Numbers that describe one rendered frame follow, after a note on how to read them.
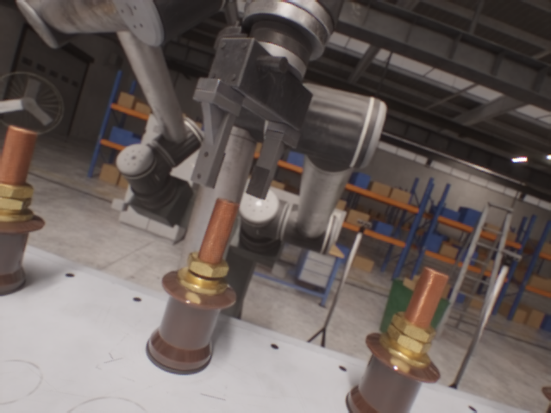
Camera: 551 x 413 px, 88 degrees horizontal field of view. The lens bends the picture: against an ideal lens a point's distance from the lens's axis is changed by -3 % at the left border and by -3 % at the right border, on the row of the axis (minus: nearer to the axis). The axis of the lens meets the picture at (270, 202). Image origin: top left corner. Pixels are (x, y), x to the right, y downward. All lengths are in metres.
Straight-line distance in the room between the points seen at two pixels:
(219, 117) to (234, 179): 0.34
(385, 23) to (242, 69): 6.60
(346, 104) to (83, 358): 0.56
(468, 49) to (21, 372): 7.36
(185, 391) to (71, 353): 0.13
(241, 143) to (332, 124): 0.19
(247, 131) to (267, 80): 0.33
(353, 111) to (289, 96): 0.26
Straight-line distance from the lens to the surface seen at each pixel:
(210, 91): 0.30
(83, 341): 0.43
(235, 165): 0.64
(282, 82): 0.36
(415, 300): 0.42
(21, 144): 0.47
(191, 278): 0.37
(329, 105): 0.61
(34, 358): 0.41
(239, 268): 2.47
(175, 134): 1.65
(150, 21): 0.44
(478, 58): 7.41
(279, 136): 0.39
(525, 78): 7.87
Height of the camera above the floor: 1.61
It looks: 5 degrees down
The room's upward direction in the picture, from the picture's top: 19 degrees clockwise
